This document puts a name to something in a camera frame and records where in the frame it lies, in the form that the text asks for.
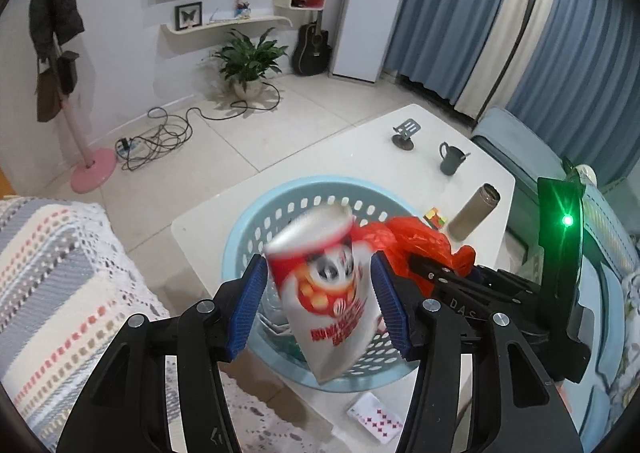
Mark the white floating shelf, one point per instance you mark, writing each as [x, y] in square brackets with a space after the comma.
[225, 25]

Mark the brown hanging bag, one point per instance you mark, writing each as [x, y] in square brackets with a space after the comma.
[47, 98]

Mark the black acoustic guitar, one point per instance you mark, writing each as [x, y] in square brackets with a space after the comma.
[311, 55]

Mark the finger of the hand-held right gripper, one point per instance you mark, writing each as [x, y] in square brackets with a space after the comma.
[435, 270]
[465, 305]

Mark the small colourful figurine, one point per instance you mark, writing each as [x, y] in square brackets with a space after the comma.
[242, 7]

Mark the power strip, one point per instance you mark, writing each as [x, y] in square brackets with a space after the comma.
[126, 146]

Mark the light blue plastic basket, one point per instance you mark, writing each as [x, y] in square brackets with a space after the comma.
[325, 181]

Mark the colourful puzzle cube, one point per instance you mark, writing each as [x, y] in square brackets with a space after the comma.
[436, 219]

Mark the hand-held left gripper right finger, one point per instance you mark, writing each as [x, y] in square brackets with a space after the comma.
[390, 308]

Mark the floral cushion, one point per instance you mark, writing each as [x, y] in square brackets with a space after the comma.
[625, 333]

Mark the striped woven blanket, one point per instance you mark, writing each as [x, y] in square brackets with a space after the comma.
[65, 283]

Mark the blue grey curtain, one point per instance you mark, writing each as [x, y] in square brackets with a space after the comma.
[450, 8]

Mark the white cubby with red inside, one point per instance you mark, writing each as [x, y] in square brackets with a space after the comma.
[300, 2]

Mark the framed butterfly picture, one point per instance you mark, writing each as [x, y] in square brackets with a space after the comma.
[189, 16]

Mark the black hanging bag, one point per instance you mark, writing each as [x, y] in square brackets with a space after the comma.
[67, 73]

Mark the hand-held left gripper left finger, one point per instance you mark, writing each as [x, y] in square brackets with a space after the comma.
[246, 313]

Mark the dark green mug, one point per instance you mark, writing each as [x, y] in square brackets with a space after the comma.
[451, 162]

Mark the pink coat rack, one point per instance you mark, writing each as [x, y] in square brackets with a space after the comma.
[92, 173]

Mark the white red printed paper cup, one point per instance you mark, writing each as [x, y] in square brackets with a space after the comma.
[330, 293]

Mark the light blue sofa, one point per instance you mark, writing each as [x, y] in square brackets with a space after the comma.
[605, 243]

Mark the grey phone stand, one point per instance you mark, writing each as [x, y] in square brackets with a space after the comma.
[404, 135]

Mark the red plastic bag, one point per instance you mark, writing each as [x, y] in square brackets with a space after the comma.
[415, 238]

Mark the white red patterned card box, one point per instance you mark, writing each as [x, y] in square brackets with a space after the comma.
[375, 418]

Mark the white refrigerator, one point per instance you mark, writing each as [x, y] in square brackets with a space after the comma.
[372, 8]

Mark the green potted plant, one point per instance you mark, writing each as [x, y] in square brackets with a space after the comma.
[250, 58]

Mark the beige thermos bottle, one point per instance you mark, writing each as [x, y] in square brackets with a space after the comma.
[472, 213]

